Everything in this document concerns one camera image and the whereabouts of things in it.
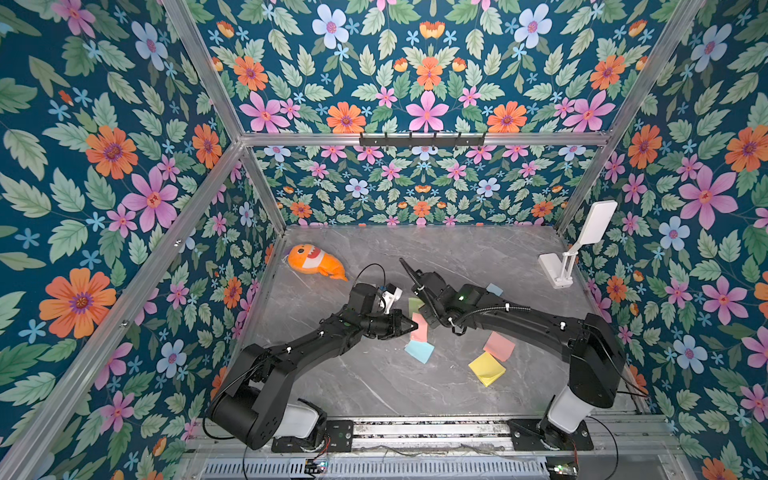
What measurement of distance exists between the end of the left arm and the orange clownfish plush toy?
0.33 meters

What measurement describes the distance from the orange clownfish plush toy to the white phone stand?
2.45 ft

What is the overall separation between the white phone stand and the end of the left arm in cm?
55

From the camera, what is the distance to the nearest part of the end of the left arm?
70 cm

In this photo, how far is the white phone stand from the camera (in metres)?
0.82

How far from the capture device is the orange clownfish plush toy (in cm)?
102
